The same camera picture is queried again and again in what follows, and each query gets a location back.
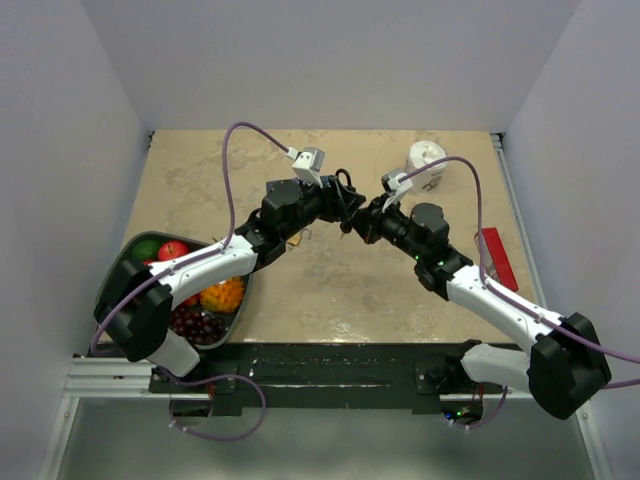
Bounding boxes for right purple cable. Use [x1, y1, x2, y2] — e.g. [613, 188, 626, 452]
[397, 155, 640, 431]

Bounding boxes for orange spiky fruit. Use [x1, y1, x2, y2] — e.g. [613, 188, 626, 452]
[199, 276, 245, 313]

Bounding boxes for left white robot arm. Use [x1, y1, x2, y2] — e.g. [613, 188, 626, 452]
[94, 176, 366, 392]

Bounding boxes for blue blister card package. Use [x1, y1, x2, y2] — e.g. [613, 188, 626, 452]
[265, 175, 331, 193]

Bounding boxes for white paper roll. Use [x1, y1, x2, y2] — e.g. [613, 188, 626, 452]
[403, 140, 449, 196]

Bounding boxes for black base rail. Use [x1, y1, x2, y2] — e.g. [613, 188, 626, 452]
[84, 342, 531, 419]

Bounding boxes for dark green fruit tray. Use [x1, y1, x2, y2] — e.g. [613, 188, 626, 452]
[94, 231, 251, 350]

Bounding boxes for red strawberries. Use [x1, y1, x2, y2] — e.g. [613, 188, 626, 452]
[181, 294, 199, 307]

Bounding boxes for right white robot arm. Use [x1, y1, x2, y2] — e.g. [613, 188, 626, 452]
[351, 198, 612, 419]

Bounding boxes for brass padlock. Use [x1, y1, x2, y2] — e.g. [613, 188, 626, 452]
[286, 228, 312, 249]

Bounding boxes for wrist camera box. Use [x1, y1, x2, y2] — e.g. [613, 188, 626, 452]
[381, 169, 413, 212]
[286, 147, 325, 187]

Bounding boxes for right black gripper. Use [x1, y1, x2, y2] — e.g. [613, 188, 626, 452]
[349, 192, 426, 262]

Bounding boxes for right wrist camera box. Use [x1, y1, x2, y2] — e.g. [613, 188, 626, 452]
[381, 169, 413, 212]

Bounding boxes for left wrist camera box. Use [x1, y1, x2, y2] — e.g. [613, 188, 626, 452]
[286, 147, 325, 187]

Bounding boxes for purple cable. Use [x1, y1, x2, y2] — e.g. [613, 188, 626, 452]
[397, 155, 640, 431]
[89, 121, 296, 441]

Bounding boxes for red box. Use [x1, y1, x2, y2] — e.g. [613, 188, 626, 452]
[481, 227, 519, 292]

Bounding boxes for black padlock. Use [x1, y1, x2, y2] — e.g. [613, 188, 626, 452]
[334, 168, 352, 192]

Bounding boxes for purple grapes bunch front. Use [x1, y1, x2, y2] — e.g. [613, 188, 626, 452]
[169, 307, 227, 346]

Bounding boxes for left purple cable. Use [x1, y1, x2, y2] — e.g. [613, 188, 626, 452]
[89, 121, 296, 441]

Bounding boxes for green lime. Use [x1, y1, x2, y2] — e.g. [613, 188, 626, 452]
[131, 239, 162, 263]

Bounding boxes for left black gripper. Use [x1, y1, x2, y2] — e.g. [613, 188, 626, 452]
[281, 172, 364, 241]

